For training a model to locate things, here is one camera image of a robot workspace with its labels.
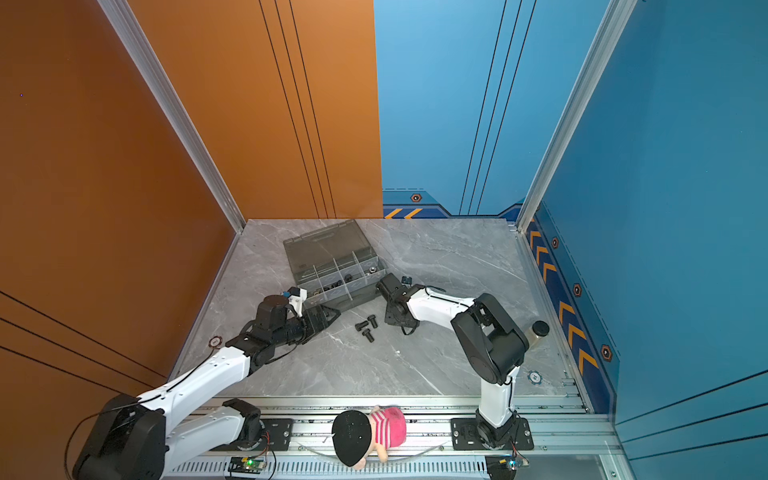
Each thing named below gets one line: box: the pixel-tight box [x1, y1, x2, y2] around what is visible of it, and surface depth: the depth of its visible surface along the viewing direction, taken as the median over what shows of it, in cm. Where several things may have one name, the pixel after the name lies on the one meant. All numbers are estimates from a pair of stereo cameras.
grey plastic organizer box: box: [283, 219, 387, 311], surface depth 107 cm
